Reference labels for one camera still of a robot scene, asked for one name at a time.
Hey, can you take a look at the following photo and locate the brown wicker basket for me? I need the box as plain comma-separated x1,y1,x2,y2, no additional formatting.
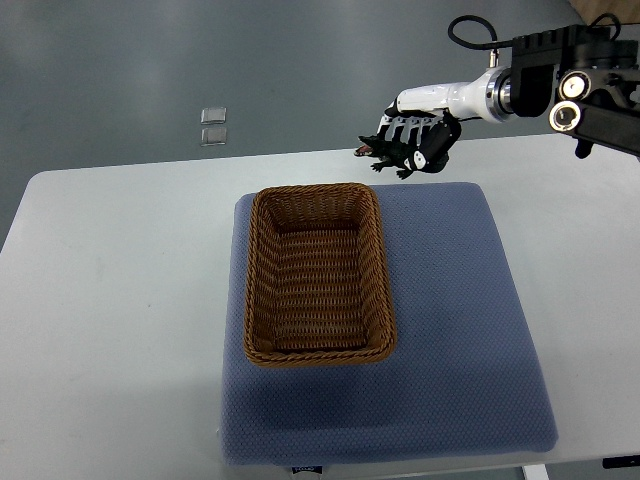
243,183,397,368

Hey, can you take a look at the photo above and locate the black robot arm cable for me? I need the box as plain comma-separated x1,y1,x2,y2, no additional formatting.
447,14,516,69

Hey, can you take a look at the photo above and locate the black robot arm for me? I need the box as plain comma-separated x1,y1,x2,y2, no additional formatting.
510,25,639,159

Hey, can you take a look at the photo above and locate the wooden box corner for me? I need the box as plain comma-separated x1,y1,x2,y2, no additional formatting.
569,0,640,25

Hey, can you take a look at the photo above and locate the dark toy crocodile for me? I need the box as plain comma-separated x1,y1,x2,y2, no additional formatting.
353,136,449,180

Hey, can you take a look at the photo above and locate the blue padded mat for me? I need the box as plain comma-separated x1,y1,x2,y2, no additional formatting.
219,183,558,467

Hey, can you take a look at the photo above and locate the upper metal floor plate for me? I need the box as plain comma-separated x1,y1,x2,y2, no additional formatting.
200,107,227,125

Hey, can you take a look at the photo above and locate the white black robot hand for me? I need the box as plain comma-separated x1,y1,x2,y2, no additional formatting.
374,67,513,159

